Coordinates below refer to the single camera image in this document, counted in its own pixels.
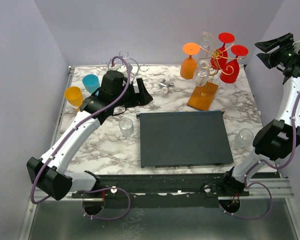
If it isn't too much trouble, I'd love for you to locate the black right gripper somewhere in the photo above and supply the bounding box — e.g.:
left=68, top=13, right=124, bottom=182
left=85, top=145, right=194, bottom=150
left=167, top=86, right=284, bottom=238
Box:
left=254, top=33, right=299, bottom=70

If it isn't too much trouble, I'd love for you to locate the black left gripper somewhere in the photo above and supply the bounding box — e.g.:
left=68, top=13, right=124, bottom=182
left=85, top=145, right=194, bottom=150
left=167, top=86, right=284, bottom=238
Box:
left=112, top=78, right=153, bottom=108

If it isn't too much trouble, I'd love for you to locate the clear ribbed wine glass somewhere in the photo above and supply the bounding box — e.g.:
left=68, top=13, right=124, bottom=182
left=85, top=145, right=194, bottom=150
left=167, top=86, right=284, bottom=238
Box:
left=118, top=118, right=134, bottom=137

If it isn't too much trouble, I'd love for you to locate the blue plastic wine glass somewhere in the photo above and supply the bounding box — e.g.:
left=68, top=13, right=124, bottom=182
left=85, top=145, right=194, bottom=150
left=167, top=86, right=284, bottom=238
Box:
left=82, top=74, right=101, bottom=94

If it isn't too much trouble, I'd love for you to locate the clear textured wine glass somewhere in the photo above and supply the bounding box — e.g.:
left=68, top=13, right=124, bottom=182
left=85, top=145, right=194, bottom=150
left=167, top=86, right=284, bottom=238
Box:
left=192, top=58, right=211, bottom=87

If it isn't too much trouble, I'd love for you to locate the yellow plastic wine glass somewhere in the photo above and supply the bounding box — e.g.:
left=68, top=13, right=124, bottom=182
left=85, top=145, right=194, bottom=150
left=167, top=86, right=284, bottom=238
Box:
left=64, top=86, right=84, bottom=112

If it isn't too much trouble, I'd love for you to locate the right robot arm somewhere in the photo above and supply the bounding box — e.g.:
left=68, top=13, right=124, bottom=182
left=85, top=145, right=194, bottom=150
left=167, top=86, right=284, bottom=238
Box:
left=220, top=33, right=300, bottom=196

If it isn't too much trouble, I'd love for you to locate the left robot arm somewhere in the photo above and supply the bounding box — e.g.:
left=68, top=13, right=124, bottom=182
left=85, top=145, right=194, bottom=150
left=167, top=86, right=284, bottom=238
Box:
left=26, top=70, right=153, bottom=201

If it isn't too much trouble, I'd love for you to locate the chrome wine glass rack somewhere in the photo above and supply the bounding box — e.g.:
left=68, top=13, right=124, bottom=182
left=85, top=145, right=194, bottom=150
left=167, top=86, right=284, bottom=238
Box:
left=98, top=51, right=150, bottom=80

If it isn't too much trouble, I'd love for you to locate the orange plastic wine glass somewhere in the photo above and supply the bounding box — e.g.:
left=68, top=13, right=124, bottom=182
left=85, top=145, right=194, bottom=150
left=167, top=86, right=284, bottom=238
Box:
left=180, top=42, right=200, bottom=80

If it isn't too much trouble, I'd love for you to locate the red plastic wine glass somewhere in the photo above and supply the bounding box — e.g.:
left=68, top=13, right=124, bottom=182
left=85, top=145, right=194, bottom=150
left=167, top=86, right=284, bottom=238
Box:
left=210, top=32, right=235, bottom=70

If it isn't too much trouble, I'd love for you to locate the clear glass on gold rack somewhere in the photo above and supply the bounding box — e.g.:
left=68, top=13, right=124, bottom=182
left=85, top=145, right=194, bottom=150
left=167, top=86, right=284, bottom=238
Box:
left=198, top=32, right=214, bottom=58

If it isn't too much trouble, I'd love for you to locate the small chrome metal fitting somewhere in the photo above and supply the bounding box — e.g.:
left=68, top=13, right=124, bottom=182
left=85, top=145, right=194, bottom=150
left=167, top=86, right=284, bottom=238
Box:
left=158, top=79, right=174, bottom=88

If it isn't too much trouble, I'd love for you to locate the dark grey flat box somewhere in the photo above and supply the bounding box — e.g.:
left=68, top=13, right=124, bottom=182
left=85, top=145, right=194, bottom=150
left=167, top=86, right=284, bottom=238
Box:
left=138, top=111, right=234, bottom=168

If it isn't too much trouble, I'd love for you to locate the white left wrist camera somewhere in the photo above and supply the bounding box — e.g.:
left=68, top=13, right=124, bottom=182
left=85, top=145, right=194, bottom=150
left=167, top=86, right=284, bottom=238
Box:
left=112, top=64, right=132, bottom=78

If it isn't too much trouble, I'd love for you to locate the gold wire wooden-base rack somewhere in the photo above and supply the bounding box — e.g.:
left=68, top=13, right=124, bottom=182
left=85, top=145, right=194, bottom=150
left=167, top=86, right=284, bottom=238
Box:
left=187, top=33, right=236, bottom=111

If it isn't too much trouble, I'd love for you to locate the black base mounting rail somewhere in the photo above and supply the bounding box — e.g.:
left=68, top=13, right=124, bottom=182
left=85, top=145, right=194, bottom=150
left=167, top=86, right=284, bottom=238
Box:
left=72, top=173, right=249, bottom=210

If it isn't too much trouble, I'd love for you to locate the aluminium extrusion rail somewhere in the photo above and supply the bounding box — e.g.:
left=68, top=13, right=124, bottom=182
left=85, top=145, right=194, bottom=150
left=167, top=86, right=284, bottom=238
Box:
left=248, top=178, right=295, bottom=199

